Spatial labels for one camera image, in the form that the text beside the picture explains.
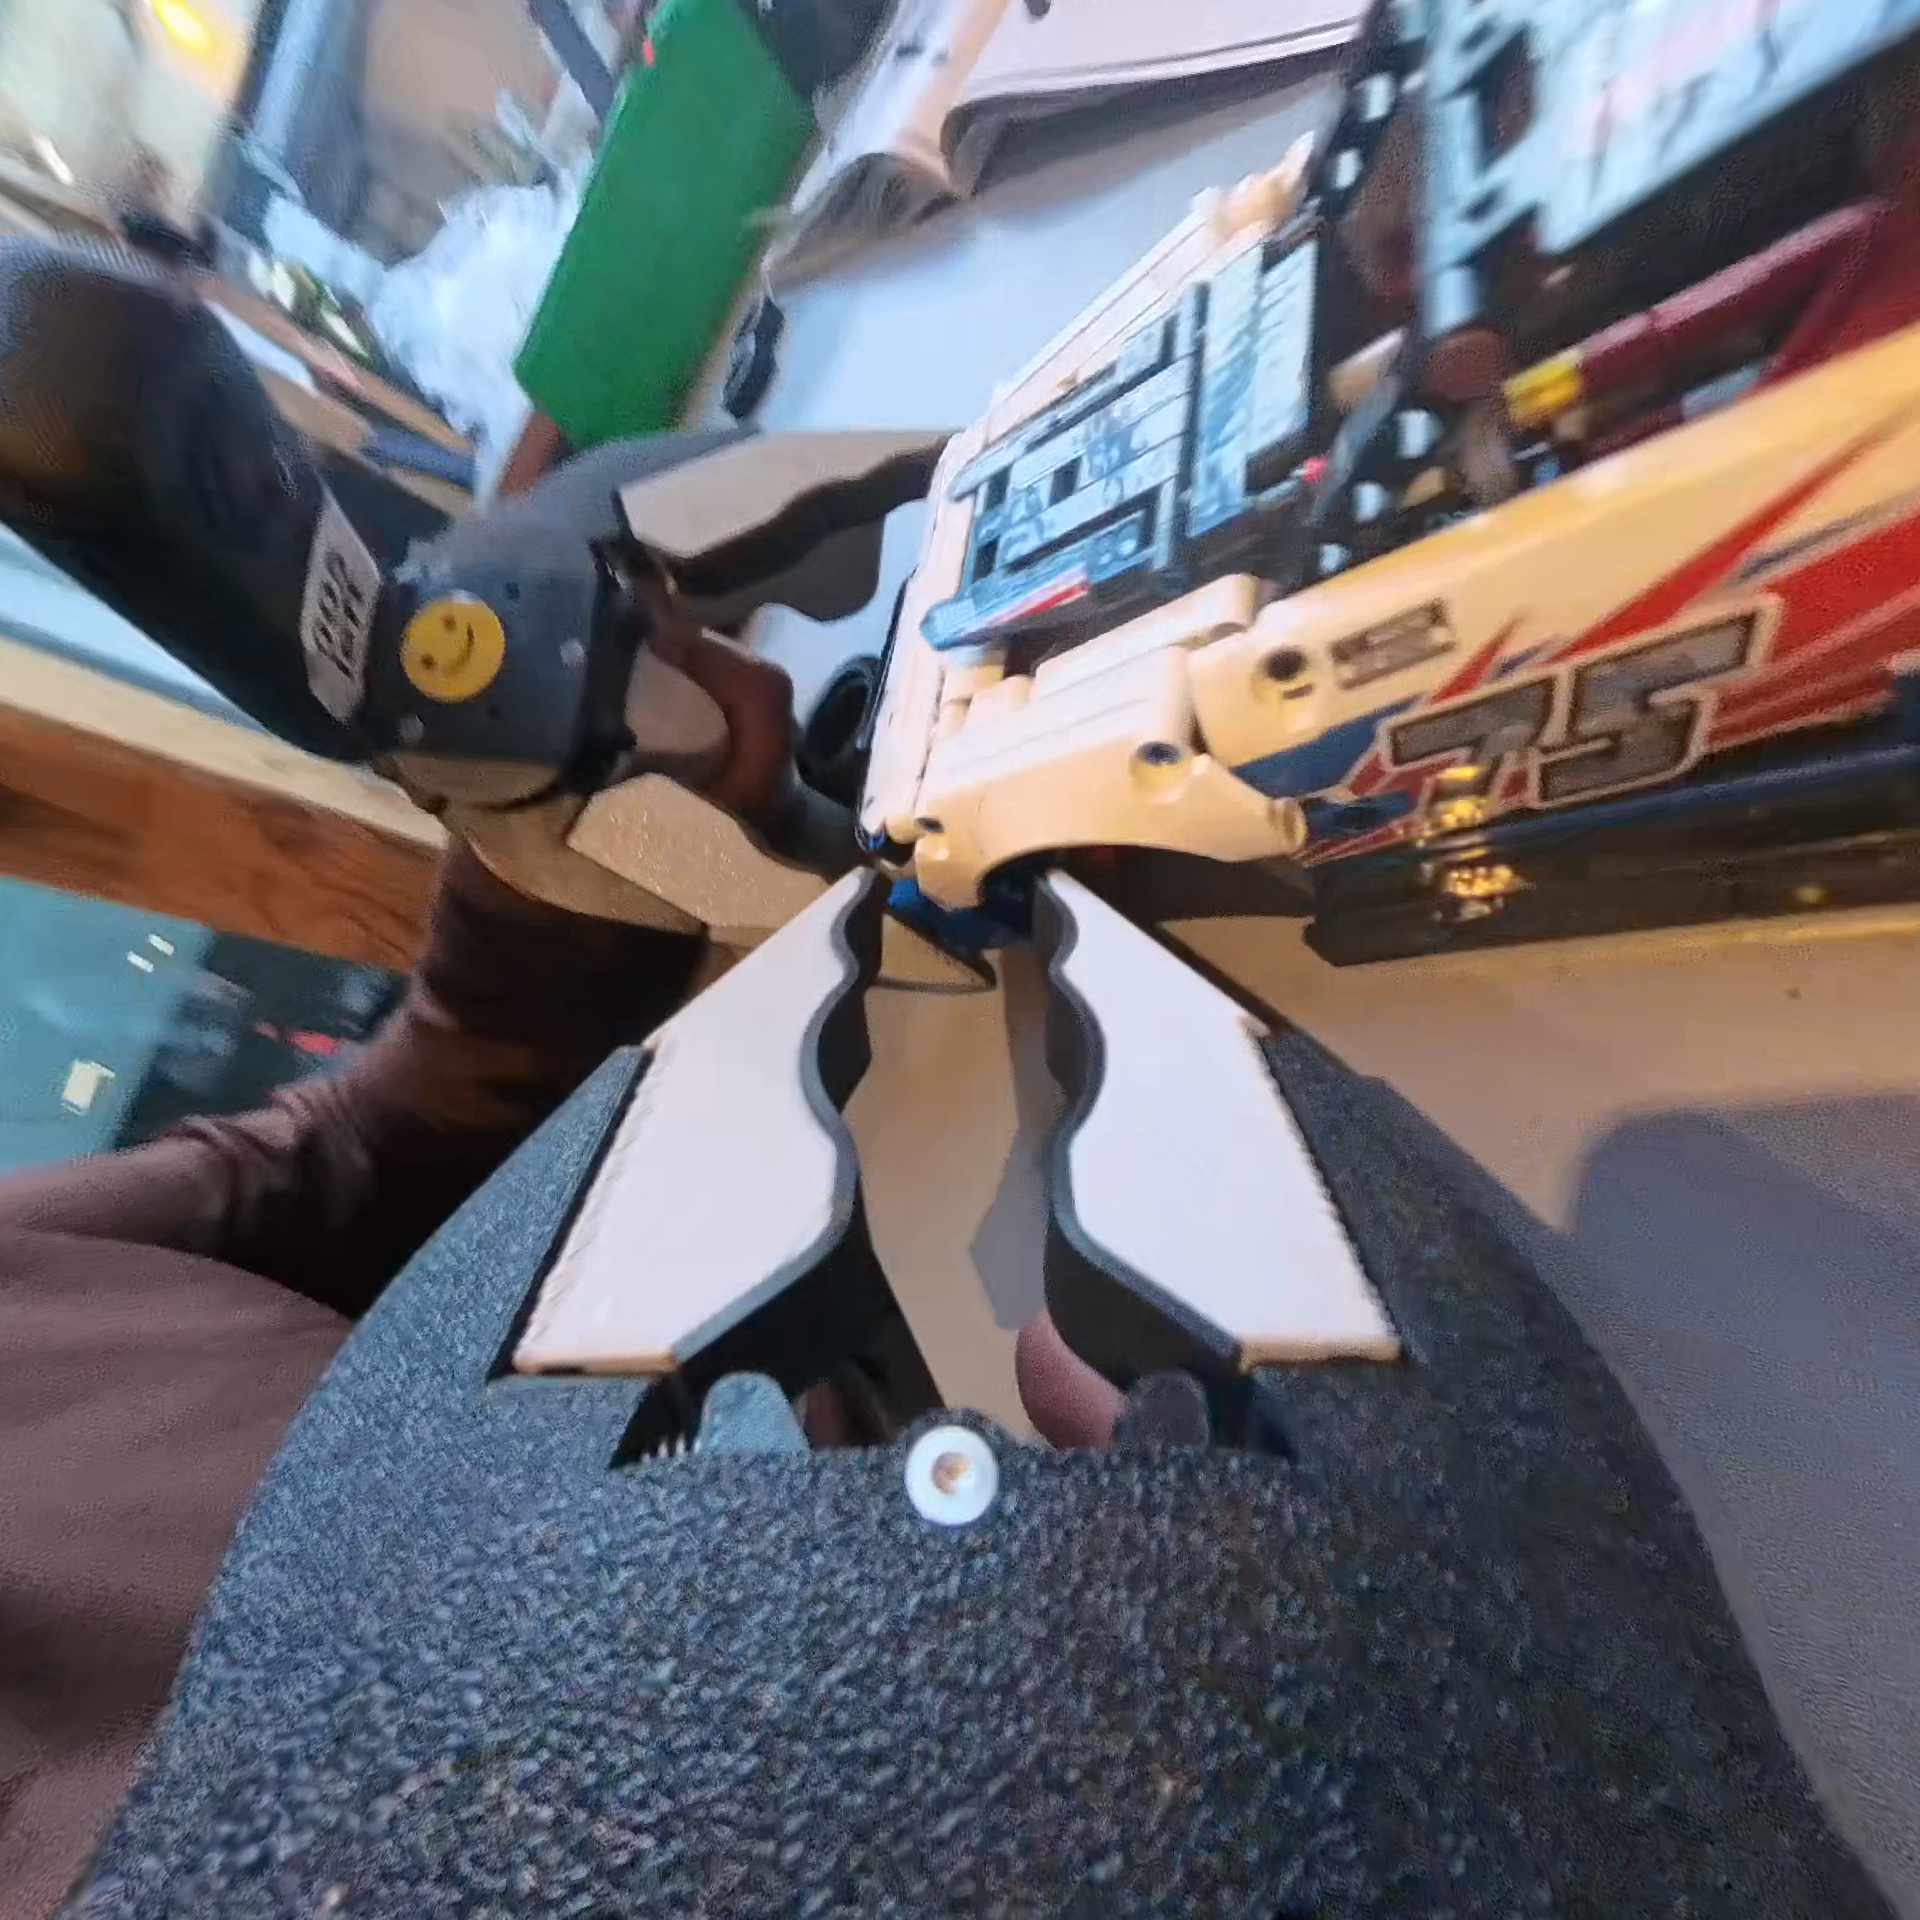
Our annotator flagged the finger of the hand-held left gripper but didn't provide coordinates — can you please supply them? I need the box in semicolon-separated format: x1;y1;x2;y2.
619;431;950;630
567;767;840;949

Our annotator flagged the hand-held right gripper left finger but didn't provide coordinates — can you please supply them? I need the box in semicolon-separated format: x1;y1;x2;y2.
511;867;878;1377

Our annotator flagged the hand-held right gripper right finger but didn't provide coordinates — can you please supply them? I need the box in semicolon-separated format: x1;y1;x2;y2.
1030;871;1404;1373

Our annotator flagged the brick-built toy race car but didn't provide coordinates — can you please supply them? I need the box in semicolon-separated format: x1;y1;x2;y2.
795;0;1920;968

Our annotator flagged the person's left forearm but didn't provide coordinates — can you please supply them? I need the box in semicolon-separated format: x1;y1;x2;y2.
165;846;751;1323

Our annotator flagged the person's left hand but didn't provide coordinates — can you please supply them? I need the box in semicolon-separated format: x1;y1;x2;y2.
637;592;850;879

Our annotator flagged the person's right hand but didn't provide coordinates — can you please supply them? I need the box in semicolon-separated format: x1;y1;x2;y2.
1016;1306;1130;1450

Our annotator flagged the black pouch with tag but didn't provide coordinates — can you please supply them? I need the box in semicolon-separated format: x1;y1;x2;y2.
720;291;788;427

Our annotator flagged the green plastic bin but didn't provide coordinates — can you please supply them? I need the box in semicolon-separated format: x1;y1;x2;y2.
512;0;824;452

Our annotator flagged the clear plastic sheet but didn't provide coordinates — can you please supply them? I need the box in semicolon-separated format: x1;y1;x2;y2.
264;165;588;444

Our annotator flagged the open building instruction booklet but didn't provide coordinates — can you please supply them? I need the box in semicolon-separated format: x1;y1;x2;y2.
774;0;1373;287

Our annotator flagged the wooden building post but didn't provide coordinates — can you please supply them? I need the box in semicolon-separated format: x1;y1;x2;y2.
0;636;453;974

